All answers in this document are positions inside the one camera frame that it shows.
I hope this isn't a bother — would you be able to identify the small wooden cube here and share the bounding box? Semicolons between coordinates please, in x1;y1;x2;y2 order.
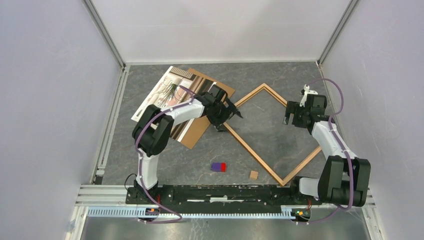
249;170;259;180

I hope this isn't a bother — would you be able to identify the printed photo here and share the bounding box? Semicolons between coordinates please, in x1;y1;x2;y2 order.
131;66;216;142

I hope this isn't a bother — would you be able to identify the white slotted cable duct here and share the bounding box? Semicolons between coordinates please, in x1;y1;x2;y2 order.
87;206;295;220

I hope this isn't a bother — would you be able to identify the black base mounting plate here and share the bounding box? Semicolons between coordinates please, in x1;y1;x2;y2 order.
125;184;321;214

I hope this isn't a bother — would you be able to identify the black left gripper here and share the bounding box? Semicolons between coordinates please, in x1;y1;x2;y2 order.
207;97;242;133

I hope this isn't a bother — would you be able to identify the wooden picture frame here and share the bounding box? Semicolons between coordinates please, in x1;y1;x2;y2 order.
223;83;322;187

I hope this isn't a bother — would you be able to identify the brown backing board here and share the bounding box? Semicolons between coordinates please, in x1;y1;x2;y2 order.
177;68;236;149

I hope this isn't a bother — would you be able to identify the purple red block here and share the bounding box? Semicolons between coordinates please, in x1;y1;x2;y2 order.
210;162;227;173

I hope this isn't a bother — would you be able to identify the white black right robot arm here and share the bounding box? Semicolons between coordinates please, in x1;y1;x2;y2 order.
283;85;371;209

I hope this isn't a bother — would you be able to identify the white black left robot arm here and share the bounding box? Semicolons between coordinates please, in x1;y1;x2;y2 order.
132;84;242;204

